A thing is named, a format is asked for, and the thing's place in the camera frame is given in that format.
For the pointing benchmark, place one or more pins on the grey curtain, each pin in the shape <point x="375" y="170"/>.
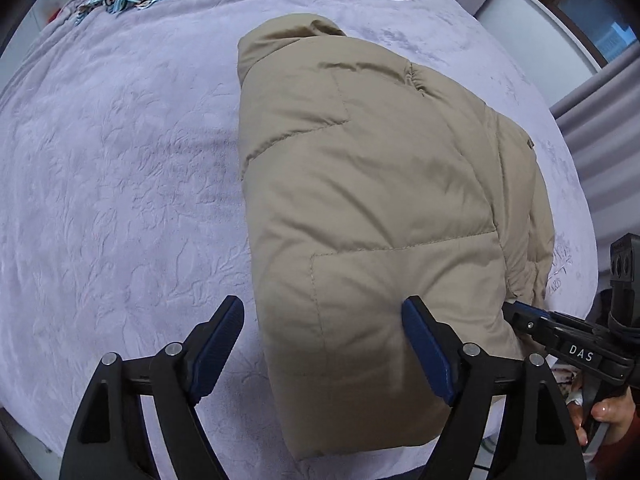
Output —
<point x="600" y="125"/>

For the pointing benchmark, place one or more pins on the dark framed window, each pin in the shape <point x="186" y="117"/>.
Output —
<point x="585" y="5"/>

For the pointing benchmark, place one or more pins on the lavender plush blanket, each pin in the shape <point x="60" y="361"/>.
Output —
<point x="125" y="185"/>

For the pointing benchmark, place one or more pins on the person's right hand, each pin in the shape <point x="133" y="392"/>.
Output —
<point x="612" y="417"/>

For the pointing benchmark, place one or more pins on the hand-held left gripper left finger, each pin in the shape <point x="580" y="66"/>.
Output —
<point x="220" y="345"/>

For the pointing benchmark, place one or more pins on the beige puffer jacket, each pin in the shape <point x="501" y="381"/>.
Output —
<point x="375" y="210"/>

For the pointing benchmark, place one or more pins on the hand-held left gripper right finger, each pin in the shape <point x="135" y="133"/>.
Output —
<point x="425" y="345"/>

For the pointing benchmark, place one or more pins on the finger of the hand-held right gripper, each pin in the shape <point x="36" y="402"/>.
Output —
<point x="527" y="321"/>

